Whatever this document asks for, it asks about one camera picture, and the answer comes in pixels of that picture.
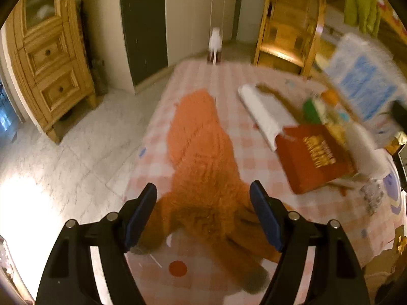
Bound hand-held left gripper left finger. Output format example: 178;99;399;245
34;182;158;305

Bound orange fuzzy sweater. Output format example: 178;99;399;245
130;89;296;294

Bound orange round object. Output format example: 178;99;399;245
321;89;339;105

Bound wooden cabinet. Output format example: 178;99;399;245
5;0;97;143

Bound long white box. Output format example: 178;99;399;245
238;84;301;151

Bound wooden stair drawers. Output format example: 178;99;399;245
253;0;328;77

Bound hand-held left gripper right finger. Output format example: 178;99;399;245
250;180;371;305

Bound blue and white plastic bag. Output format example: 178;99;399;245
329;33;401;123

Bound green jacket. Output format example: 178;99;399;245
343;0;382;37

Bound pink checkered tablecloth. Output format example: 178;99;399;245
122;60;404;305

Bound yellow printed packet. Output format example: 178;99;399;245
313;98;350;147

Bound dark door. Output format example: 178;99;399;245
119;0;169;88

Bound red flat box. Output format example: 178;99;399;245
275;125;358;195

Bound crumpled clear wrapper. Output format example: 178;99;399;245
359;178;387;215

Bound white capped bottle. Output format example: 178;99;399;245
208;27;223;65

